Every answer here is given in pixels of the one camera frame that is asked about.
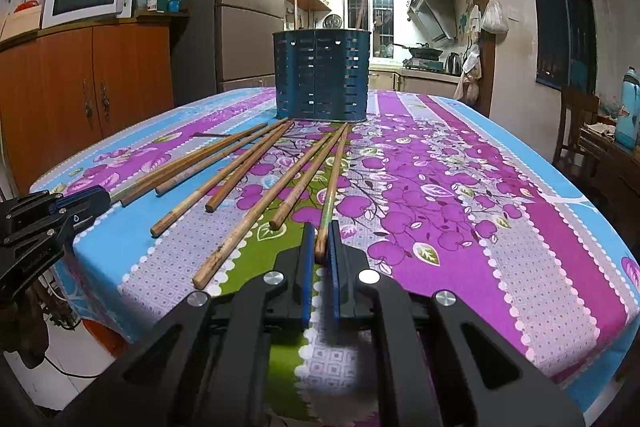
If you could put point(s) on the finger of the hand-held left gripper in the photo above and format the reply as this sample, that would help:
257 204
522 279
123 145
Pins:
82 198
75 221

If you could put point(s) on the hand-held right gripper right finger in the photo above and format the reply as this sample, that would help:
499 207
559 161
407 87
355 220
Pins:
333 282

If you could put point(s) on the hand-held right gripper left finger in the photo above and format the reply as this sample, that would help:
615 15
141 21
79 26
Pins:
307 279

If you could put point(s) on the green-tinted wooden chopstick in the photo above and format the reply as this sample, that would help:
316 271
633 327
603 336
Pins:
334 187

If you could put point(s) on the bundle of wooden chopsticks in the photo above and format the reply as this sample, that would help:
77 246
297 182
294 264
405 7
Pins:
235 187

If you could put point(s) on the dark blue metal utensil holder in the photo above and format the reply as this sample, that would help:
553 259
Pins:
321 74

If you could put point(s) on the person's left hand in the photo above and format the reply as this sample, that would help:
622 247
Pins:
27 337

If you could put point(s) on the orange wooden cabinet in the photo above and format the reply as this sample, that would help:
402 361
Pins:
75 97

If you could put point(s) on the red round stool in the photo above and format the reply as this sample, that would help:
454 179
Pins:
102 339

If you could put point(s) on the purple floral tablecloth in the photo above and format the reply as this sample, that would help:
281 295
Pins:
450 207

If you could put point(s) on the beige cardboard box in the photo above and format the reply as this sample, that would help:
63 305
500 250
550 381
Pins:
20 24

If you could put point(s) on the small white bottle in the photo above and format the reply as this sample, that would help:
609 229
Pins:
151 0

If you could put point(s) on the blue lidded cup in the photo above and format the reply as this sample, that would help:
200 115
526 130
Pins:
174 4

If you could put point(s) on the gas stove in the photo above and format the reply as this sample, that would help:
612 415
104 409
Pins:
424 65

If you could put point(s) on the grey refrigerator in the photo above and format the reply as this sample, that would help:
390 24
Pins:
240 7

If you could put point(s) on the black wok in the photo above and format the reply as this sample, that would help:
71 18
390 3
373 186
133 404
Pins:
424 51

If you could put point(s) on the steel electric kettle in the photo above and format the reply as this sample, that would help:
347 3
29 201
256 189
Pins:
453 64

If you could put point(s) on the hanging cloth bags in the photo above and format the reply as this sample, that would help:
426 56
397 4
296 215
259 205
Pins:
469 72

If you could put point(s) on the round metal strainer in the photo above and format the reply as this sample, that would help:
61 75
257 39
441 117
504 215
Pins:
332 21

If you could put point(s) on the brown wooden chopstick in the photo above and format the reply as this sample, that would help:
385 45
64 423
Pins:
295 14
360 12

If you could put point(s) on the barred kitchen window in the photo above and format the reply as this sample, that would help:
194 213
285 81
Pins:
370 14

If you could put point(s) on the steel range hood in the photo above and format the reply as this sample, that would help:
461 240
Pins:
431 14

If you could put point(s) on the wooden chair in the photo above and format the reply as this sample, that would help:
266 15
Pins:
575 127

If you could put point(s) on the wooden side table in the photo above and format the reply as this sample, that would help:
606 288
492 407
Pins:
615 172

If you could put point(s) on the hanging white plastic bag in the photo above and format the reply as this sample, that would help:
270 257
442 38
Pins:
494 17

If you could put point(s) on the blue water bottle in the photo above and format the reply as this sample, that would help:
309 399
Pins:
628 107

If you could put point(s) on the dark room window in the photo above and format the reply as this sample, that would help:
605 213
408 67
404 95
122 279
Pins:
562 22

